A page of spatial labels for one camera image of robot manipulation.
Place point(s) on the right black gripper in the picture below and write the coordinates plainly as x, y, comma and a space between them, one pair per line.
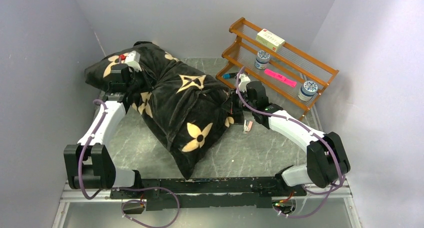
233, 108

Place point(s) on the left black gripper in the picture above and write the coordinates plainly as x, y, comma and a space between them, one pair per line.
149, 84

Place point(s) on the black pillowcase with beige flowers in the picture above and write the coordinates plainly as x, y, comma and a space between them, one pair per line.
187, 110

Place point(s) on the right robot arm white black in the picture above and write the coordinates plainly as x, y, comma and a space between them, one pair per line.
326, 160

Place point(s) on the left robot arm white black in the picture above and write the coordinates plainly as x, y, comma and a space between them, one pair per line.
87, 162

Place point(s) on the small pink white clip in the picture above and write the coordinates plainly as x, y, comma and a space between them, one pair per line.
247, 126

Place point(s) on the blue marker pen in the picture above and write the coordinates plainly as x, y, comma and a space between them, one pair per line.
229, 75

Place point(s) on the white jar blue lid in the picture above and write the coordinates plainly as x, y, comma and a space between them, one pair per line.
262, 60
308, 90

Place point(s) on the pink flat plastic item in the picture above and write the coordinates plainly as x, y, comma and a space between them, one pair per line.
280, 78

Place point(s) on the wooden two-tier shelf rack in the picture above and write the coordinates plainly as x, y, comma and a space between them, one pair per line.
289, 61

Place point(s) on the white cardboard box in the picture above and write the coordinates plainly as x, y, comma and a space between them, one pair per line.
270, 40

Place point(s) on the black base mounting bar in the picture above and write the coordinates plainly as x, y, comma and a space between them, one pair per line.
260, 192

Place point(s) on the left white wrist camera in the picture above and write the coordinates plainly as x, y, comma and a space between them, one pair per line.
131, 59

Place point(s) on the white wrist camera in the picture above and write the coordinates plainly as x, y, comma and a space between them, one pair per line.
131, 59
243, 81

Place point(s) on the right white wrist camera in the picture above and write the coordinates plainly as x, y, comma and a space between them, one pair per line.
243, 81

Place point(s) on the aluminium frame rail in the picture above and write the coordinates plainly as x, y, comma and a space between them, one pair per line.
290, 207

